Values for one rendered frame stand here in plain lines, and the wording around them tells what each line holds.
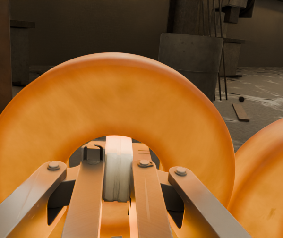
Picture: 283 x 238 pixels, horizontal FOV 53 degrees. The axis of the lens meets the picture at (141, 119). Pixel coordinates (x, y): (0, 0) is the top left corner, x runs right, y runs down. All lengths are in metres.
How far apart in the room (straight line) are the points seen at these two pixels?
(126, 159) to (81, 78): 0.05
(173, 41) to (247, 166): 2.39
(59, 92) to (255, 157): 0.13
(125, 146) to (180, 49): 2.39
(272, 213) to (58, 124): 0.15
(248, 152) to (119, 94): 0.10
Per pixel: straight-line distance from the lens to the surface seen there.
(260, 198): 0.21
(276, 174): 0.20
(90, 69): 0.16
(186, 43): 2.53
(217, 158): 0.18
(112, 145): 0.16
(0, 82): 0.37
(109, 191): 0.16
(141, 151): 0.17
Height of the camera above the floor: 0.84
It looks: 16 degrees down
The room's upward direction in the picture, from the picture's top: 5 degrees clockwise
